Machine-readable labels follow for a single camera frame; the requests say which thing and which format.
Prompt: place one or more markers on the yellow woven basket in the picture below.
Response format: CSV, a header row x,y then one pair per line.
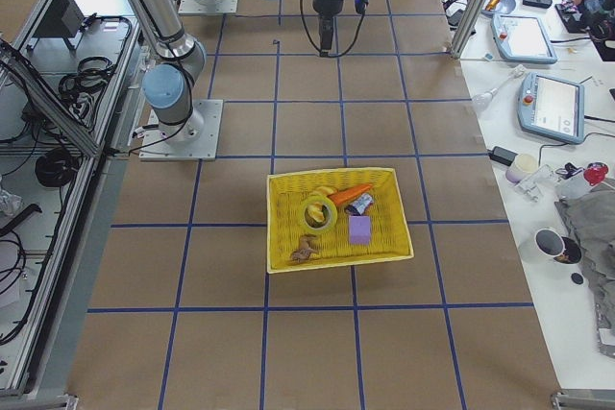
x,y
390,237

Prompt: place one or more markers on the orange toy carrot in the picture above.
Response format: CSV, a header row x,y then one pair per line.
x,y
347,195

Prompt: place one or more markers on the teach pendant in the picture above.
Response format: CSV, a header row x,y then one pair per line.
x,y
552,107
522,39

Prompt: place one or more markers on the lower teach pendant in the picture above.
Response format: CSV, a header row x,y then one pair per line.
x,y
552,107

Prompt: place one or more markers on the yellow tape roll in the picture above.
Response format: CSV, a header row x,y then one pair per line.
x,y
306,222

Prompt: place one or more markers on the black power adapter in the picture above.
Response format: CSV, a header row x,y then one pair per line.
x,y
502,155

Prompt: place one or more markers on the upper teach pendant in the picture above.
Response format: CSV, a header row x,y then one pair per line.
x,y
522,39

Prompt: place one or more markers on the grey cloth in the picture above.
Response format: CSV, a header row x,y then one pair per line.
x,y
589,221

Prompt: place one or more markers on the purple foam block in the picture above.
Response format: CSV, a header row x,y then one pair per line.
x,y
359,230

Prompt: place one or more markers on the brass cylinder tool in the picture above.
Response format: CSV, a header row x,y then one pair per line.
x,y
491,5

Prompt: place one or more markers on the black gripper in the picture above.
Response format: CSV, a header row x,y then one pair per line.
x,y
327,6

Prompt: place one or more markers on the aluminium frame post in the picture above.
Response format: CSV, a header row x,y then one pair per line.
x,y
475,2

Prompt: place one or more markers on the toy croissant bread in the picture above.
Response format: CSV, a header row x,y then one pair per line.
x,y
321,191

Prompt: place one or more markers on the white mug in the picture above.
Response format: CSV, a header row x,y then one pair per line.
x,y
547,243

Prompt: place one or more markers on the brown toy figure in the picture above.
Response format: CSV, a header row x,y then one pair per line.
x,y
305,248

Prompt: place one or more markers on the blue plate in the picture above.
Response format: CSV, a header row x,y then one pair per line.
x,y
504,7

